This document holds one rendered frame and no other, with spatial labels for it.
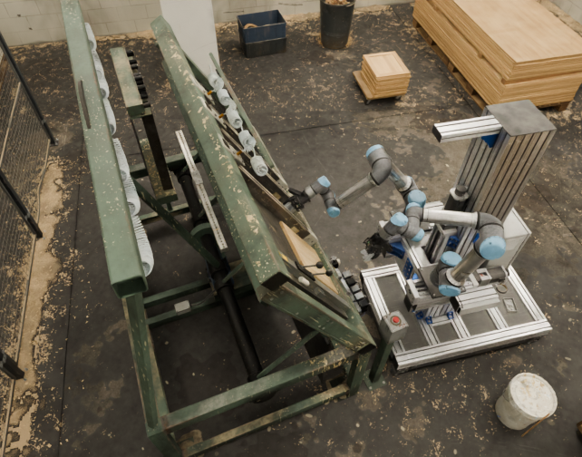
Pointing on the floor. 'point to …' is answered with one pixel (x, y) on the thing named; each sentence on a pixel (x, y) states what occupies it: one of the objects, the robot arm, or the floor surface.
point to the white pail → (526, 402)
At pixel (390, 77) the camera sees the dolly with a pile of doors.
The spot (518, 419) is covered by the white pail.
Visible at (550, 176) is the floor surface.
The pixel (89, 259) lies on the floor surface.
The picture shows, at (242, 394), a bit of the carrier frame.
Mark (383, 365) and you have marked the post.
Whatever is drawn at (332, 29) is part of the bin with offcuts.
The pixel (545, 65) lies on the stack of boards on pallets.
